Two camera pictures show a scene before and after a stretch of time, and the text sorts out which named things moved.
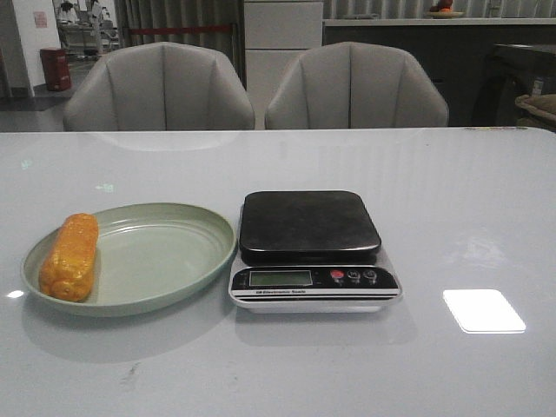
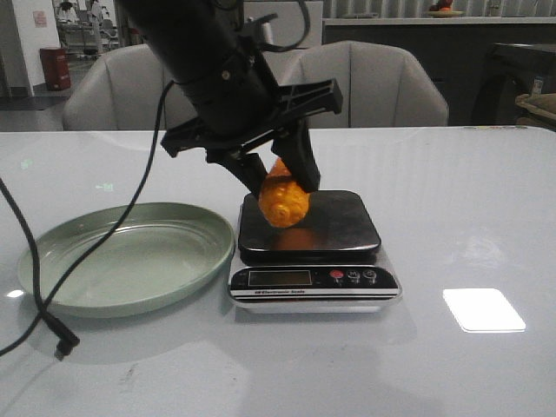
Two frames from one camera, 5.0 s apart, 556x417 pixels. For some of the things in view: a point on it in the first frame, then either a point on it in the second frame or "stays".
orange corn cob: (66, 273) → (282, 201)
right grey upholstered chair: (351, 85) stays
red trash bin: (56, 65) stays
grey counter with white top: (458, 51) stays
